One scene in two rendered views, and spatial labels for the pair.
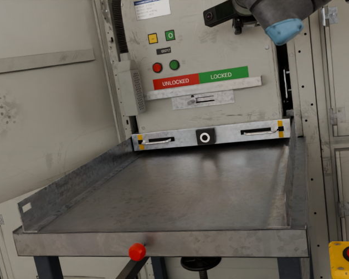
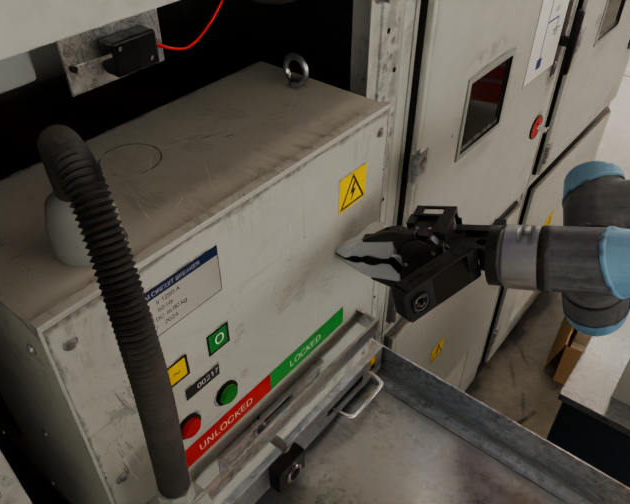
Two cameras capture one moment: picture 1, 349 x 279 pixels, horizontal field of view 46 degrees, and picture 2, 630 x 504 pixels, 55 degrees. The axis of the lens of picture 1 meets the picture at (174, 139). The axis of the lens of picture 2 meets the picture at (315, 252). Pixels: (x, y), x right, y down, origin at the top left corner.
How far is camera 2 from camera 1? 130 cm
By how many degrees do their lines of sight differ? 68
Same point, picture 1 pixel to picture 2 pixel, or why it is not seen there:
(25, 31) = not seen: outside the picture
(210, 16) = (426, 302)
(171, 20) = (222, 302)
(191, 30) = (262, 300)
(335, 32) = (420, 186)
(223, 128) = (306, 430)
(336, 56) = not seen: hidden behind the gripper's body
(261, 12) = (616, 310)
